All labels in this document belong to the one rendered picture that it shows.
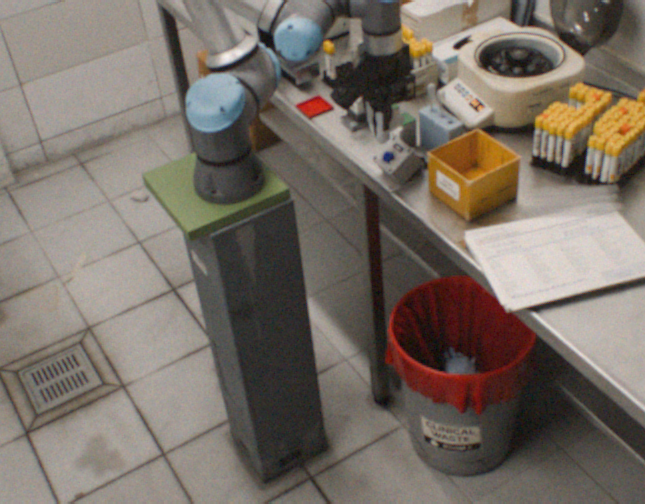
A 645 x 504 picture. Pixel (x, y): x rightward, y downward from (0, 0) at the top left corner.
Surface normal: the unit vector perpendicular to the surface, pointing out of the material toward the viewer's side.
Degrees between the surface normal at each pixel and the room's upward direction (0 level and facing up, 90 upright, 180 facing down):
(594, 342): 0
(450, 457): 94
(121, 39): 90
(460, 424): 94
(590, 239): 0
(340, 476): 0
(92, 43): 90
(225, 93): 9
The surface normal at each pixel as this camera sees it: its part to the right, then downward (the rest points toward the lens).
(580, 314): -0.09, -0.75
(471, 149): 0.54, 0.52
